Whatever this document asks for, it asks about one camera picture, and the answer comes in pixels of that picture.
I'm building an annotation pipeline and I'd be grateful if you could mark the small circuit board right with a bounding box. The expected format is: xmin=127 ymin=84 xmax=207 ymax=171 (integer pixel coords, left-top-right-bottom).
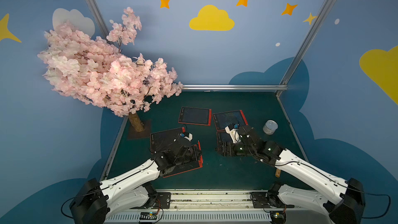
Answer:
xmin=269 ymin=212 xmax=286 ymax=224

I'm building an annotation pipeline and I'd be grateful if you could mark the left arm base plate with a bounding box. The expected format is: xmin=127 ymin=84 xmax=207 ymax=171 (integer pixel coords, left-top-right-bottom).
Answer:
xmin=144 ymin=192 xmax=171 ymax=209

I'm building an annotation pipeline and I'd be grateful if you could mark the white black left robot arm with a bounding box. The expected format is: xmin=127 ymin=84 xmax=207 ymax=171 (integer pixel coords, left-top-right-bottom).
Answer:
xmin=69 ymin=138 xmax=202 ymax=224

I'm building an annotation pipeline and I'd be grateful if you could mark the small circuit board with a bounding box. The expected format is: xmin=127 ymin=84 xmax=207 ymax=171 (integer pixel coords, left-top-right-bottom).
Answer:
xmin=269 ymin=212 xmax=286 ymax=224
xmin=138 ymin=212 xmax=158 ymax=223

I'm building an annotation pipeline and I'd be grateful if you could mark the small circuit board left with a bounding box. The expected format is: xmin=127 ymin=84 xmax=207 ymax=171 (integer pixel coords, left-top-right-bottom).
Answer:
xmin=138 ymin=212 xmax=158 ymax=223

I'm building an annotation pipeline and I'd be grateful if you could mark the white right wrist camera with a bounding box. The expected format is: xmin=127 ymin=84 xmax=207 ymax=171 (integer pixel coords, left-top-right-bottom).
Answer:
xmin=225 ymin=123 xmax=240 ymax=144

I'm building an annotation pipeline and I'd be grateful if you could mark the silver tin can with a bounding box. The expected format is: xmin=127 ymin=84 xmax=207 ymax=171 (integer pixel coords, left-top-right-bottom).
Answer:
xmin=263 ymin=120 xmax=278 ymax=135

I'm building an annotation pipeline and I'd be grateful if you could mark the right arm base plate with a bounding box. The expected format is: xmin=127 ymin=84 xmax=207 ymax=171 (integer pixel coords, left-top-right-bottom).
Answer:
xmin=250 ymin=191 xmax=295 ymax=208

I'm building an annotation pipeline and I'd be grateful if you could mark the pink cherry blossom tree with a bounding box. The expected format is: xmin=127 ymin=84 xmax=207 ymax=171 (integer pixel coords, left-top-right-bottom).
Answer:
xmin=38 ymin=8 xmax=182 ymax=132

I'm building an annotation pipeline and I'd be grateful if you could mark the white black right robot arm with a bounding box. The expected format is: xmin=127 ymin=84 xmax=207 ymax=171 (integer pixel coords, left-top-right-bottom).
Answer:
xmin=216 ymin=139 xmax=365 ymax=224

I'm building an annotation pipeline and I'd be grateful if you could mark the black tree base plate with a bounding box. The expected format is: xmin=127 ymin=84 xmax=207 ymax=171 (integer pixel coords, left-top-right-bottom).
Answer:
xmin=127 ymin=120 xmax=152 ymax=140

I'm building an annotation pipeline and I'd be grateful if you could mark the green rake wooden handle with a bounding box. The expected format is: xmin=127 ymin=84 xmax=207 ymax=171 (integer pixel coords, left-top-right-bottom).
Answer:
xmin=275 ymin=169 xmax=282 ymax=178

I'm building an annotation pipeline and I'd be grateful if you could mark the red tablet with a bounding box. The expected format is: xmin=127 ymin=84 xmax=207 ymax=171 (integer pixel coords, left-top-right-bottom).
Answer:
xmin=178 ymin=106 xmax=211 ymax=126
xmin=212 ymin=110 xmax=248 ymax=131
xmin=162 ymin=141 xmax=204 ymax=178
xmin=217 ymin=132 xmax=233 ymax=145
xmin=150 ymin=127 xmax=186 ymax=153

